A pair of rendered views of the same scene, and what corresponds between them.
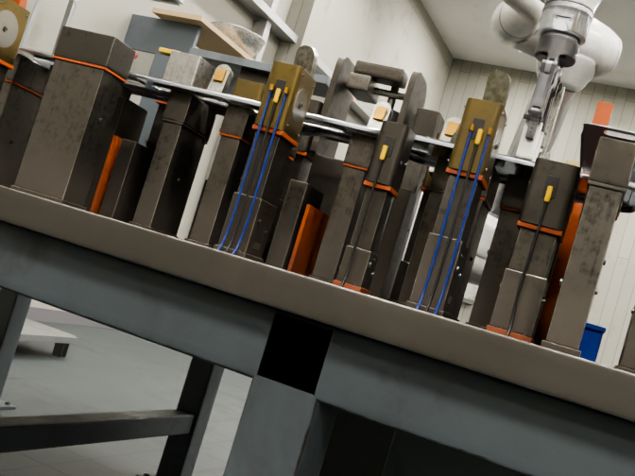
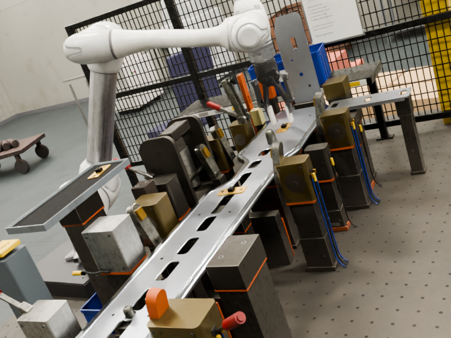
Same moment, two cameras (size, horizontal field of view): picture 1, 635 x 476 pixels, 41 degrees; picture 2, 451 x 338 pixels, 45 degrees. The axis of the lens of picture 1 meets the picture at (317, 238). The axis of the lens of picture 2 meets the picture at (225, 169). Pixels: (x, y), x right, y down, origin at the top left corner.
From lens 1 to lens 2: 2.19 m
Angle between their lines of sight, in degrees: 78
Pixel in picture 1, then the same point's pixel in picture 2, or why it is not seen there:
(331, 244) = (291, 224)
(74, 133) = (278, 312)
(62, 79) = (257, 295)
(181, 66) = (126, 233)
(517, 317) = (370, 176)
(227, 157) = not seen: hidden behind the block
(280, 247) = (288, 249)
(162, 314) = not seen: outside the picture
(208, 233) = not seen: hidden behind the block
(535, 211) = (360, 137)
